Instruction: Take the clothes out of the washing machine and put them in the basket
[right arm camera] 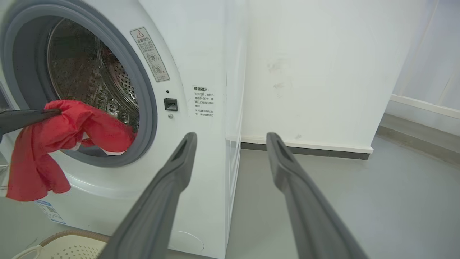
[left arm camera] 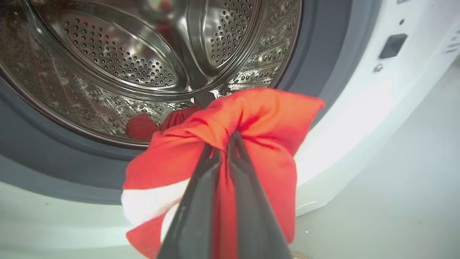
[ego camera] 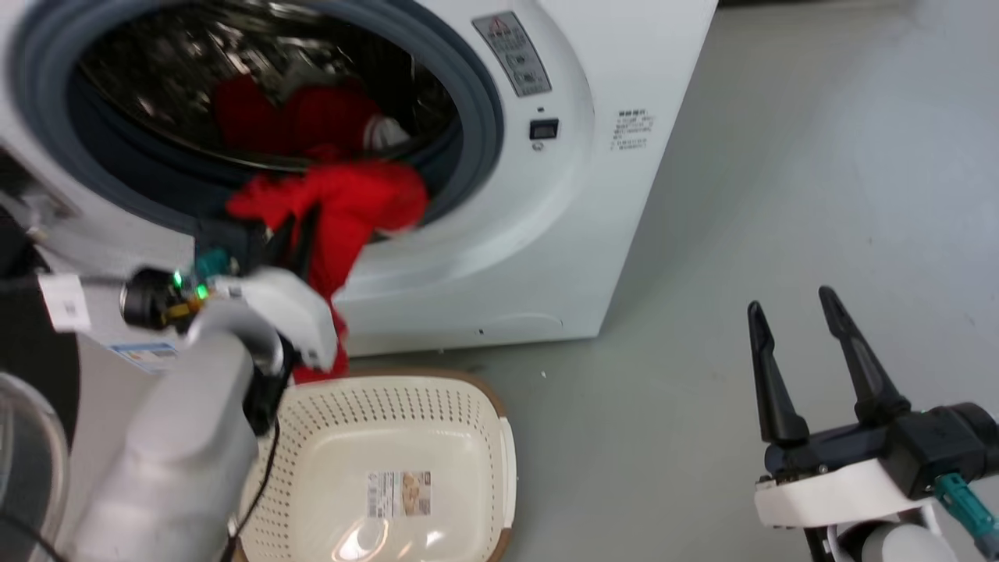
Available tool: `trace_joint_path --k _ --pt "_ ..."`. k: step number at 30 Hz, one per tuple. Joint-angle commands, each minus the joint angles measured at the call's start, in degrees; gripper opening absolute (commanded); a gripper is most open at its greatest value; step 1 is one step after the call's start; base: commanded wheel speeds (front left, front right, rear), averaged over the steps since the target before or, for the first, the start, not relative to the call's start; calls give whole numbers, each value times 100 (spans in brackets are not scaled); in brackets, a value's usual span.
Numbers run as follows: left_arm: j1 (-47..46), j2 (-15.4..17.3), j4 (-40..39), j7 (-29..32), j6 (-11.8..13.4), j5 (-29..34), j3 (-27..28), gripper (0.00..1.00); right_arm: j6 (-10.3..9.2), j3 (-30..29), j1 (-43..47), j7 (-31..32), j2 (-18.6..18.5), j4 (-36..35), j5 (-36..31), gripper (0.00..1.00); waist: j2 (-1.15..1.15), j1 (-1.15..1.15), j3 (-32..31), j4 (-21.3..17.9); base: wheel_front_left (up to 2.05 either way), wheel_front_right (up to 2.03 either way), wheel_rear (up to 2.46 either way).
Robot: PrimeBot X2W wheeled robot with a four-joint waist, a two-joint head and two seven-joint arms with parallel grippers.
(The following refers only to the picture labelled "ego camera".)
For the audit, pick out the dark red garment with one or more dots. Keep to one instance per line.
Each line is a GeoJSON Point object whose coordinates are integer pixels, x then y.
{"type": "Point", "coordinates": [312, 117]}

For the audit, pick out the steel washing machine drum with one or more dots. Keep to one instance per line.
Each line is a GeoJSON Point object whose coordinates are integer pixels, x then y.
{"type": "Point", "coordinates": [187, 55]}

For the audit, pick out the printed paper basket label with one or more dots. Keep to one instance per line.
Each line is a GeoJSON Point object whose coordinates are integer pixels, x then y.
{"type": "Point", "coordinates": [399, 493]}

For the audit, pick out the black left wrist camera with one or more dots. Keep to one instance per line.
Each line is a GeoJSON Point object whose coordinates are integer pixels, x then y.
{"type": "Point", "coordinates": [152, 298]}

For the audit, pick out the transparent washing machine door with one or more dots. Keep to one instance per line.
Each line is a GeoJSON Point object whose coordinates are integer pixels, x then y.
{"type": "Point", "coordinates": [27, 460]}

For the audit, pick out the bright red garment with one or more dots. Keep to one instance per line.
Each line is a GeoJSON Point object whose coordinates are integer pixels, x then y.
{"type": "Point", "coordinates": [351, 203]}

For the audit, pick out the white barcode tag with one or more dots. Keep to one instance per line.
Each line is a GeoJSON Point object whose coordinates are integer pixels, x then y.
{"type": "Point", "coordinates": [65, 303]}

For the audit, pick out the white front-load washing machine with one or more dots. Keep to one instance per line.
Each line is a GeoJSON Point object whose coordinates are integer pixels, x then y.
{"type": "Point", "coordinates": [546, 234]}

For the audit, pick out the cream perforated laundry basket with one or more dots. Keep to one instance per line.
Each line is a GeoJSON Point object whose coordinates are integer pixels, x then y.
{"type": "Point", "coordinates": [343, 437]}

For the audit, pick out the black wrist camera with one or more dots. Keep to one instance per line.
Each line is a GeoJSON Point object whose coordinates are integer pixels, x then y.
{"type": "Point", "coordinates": [940, 449]}
{"type": "Point", "coordinates": [152, 298]}

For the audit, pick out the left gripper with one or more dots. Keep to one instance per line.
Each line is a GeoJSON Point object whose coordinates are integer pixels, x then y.
{"type": "Point", "coordinates": [289, 304]}

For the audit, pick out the blue white energy label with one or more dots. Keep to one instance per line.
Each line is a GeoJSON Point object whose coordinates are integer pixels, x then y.
{"type": "Point", "coordinates": [146, 356]}

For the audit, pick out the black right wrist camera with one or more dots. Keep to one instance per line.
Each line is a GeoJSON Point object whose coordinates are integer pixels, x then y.
{"type": "Point", "coordinates": [940, 449]}

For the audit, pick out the grey warning label sticker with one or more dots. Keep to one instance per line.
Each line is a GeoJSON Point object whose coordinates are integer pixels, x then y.
{"type": "Point", "coordinates": [513, 53]}

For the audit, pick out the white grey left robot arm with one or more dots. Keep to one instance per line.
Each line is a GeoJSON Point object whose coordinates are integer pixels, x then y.
{"type": "Point", "coordinates": [172, 453]}

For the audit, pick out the small white cloth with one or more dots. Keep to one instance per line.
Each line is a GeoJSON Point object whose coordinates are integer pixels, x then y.
{"type": "Point", "coordinates": [384, 133]}

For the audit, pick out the grey rubber door gasket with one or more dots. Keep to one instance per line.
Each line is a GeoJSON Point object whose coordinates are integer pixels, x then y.
{"type": "Point", "coordinates": [480, 101]}

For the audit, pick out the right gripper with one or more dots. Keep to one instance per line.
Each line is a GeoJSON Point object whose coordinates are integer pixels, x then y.
{"type": "Point", "coordinates": [835, 488]}

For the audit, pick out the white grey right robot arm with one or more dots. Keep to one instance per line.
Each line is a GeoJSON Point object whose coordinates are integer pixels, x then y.
{"type": "Point", "coordinates": [897, 545]}

